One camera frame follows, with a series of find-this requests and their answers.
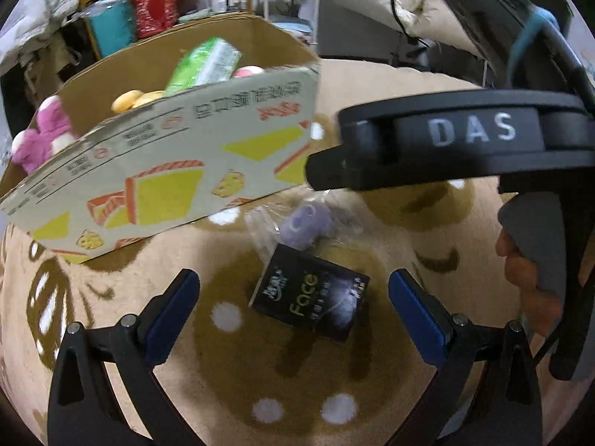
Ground pink bear plush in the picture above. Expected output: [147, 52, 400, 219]
[11, 94, 81, 176]

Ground green packet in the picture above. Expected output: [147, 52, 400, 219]
[164, 37, 243, 97]

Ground teal bag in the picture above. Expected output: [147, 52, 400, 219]
[87, 0, 136, 60]

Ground white trolley cart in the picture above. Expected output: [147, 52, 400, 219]
[258, 0, 322, 56]

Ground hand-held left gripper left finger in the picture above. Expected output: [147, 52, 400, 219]
[46, 268, 202, 446]

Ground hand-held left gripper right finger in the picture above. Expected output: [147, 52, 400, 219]
[388, 269, 544, 446]

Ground pink swirl roll plush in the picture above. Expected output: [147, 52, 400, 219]
[231, 65, 267, 81]

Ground red patterned bag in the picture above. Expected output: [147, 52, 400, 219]
[129, 0, 185, 39]

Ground person's right hand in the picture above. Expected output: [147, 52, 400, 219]
[495, 230, 565, 338]

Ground printed cardboard box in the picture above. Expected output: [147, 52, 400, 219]
[0, 13, 322, 266]

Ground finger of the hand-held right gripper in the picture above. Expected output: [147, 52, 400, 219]
[304, 142, 391, 192]

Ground yellow plush toy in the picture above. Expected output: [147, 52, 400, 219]
[110, 88, 164, 113]

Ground black tissue packet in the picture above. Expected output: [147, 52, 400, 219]
[249, 242, 372, 343]

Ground blue strap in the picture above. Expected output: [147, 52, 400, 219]
[506, 6, 572, 76]

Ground lilac item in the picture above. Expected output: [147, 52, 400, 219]
[243, 190, 347, 268]

